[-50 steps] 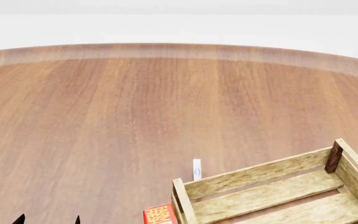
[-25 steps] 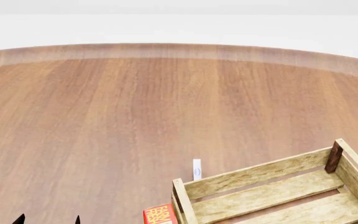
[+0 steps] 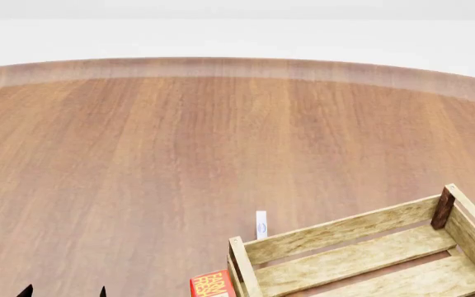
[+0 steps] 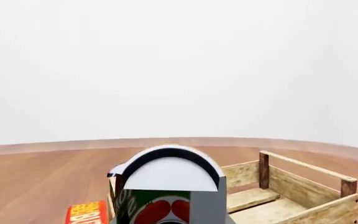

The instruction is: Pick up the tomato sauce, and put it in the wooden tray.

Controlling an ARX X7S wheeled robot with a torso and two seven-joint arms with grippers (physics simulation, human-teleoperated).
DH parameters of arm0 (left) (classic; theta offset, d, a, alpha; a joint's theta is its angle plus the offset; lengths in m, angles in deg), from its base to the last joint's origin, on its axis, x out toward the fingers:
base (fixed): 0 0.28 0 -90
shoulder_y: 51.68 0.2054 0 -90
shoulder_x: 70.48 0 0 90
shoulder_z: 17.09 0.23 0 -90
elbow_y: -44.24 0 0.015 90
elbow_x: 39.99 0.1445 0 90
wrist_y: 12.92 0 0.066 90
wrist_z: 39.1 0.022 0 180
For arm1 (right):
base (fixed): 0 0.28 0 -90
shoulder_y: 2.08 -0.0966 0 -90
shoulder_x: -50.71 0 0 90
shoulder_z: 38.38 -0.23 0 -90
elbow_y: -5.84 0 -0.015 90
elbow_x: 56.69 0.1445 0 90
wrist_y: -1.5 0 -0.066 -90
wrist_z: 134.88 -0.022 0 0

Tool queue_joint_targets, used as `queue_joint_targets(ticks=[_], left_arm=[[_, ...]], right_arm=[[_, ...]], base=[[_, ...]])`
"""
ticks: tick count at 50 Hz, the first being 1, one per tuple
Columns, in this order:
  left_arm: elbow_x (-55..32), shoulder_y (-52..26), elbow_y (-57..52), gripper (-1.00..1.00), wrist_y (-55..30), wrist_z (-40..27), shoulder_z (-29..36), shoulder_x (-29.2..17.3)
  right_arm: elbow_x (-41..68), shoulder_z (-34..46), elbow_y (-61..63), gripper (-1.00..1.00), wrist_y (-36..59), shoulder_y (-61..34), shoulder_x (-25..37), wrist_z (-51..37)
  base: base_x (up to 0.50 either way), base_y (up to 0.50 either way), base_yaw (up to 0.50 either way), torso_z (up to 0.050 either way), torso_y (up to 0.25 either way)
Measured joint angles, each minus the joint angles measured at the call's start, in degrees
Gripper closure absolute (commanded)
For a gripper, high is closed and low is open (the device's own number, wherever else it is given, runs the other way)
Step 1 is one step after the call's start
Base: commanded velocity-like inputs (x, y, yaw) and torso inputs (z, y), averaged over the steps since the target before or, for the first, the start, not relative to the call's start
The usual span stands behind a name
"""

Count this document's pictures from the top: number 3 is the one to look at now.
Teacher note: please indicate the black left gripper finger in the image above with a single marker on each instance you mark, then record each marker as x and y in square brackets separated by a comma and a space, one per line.
[103, 292]
[26, 292]

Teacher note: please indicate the wooden slatted crate tray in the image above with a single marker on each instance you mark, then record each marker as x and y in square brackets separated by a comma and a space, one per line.
[344, 260]

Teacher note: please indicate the red farm fresh carton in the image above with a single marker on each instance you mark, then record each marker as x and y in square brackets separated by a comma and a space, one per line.
[210, 284]

